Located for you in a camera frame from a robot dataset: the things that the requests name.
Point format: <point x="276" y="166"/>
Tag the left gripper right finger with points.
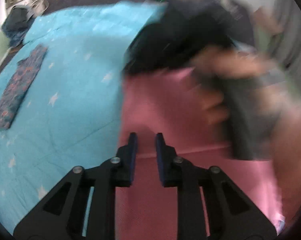
<point x="210" y="204"/>

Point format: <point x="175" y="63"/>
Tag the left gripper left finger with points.
<point x="82" y="204"/>

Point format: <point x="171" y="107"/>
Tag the pink knit garment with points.
<point x="161" y="103"/>

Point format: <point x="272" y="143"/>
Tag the pink sleeved right forearm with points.
<point x="284" y="143"/>

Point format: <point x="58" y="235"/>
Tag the dark teal clothes pile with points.
<point x="17" y="24"/>

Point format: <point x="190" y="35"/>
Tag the turquoise star-pattern quilt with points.
<point x="71" y="114"/>

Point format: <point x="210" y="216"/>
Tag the floral patterned folded cloth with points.
<point x="19" y="84"/>

